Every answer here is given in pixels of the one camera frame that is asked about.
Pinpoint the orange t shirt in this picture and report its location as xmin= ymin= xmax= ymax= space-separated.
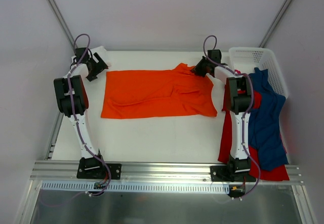
xmin=101 ymin=63 xmax=217 ymax=120

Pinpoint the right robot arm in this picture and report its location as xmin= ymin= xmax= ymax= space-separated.
xmin=191 ymin=49 xmax=254 ymax=182

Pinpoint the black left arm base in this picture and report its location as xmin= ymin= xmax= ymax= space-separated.
xmin=76 ymin=158 xmax=122 ymax=180

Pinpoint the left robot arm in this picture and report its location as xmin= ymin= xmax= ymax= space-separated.
xmin=54 ymin=48 xmax=109 ymax=181

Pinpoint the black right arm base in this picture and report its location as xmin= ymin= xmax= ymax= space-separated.
xmin=210 ymin=165 xmax=256 ymax=182

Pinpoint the white folded t shirt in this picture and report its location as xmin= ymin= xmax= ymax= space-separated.
xmin=70 ymin=46 xmax=111 ymax=67

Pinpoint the white plastic basket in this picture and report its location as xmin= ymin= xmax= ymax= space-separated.
xmin=228 ymin=47 xmax=289 ymax=98

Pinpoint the blue t shirt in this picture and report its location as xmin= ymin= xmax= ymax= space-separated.
xmin=248 ymin=67 xmax=288 ymax=171

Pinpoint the red t shirt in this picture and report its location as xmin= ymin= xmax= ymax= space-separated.
xmin=218 ymin=69 xmax=291 ymax=182

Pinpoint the aluminium mounting rail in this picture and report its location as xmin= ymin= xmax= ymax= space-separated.
xmin=29 ymin=161 xmax=304 ymax=184

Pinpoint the white slotted cable duct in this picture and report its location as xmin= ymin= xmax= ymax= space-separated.
xmin=41 ymin=180 xmax=229 ymax=194

